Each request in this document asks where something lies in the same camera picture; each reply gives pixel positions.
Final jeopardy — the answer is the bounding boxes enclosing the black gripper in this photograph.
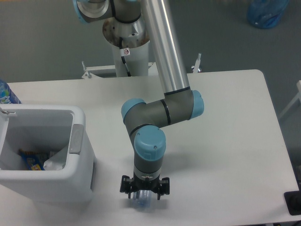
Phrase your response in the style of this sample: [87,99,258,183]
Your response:
[119,175,170,200]

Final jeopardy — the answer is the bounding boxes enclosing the clear plastic bottle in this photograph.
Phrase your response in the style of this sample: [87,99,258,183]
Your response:
[131,190,153,211]

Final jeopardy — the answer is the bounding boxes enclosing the white paper wrapper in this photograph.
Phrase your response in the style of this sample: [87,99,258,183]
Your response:
[43,146,68,170]

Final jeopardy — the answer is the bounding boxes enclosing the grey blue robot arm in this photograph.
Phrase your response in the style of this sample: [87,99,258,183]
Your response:
[73,0,204,198]

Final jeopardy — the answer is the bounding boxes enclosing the white trash can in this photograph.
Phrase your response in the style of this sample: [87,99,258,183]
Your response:
[0,104,96,202]

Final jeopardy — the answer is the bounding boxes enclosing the blue snack wrapper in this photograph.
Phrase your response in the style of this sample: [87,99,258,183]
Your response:
[19,149,48,170]

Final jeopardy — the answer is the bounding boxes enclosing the black device at edge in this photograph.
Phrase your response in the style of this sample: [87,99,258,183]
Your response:
[284,191,301,216]

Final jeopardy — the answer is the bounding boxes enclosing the blue labelled bottle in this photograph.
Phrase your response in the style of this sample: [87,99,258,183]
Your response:
[0,80,22,104]

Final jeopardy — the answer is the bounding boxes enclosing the blue plastic bag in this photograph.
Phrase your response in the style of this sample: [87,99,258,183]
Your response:
[246,0,290,29]

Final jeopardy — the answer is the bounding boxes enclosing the white pedestal foot bracket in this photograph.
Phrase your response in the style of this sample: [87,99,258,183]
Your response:
[81,53,202,79]

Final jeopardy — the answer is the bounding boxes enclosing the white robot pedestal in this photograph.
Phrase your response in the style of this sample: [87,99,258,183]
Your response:
[103,16,150,77]

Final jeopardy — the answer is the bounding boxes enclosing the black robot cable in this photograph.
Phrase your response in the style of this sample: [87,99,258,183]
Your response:
[119,36,132,77]

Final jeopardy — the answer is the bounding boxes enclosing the white frame at right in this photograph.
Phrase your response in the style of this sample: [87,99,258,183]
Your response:
[278,80,301,121]

